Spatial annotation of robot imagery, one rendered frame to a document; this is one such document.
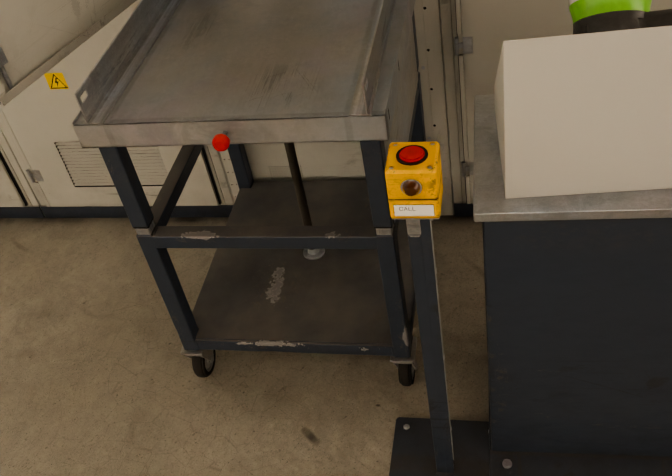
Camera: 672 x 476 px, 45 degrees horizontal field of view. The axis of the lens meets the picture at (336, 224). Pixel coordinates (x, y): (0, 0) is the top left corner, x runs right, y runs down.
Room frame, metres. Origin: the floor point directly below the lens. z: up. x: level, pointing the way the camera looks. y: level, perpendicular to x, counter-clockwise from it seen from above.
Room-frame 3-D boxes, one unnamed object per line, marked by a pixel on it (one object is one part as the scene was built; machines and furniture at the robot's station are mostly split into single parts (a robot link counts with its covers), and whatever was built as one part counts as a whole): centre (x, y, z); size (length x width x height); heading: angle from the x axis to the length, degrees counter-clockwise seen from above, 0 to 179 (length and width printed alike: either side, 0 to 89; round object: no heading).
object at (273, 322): (1.61, 0.07, 0.46); 0.64 x 0.58 x 0.66; 163
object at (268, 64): (1.61, 0.07, 0.82); 0.68 x 0.62 x 0.06; 163
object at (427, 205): (1.00, -0.14, 0.85); 0.08 x 0.08 x 0.10; 73
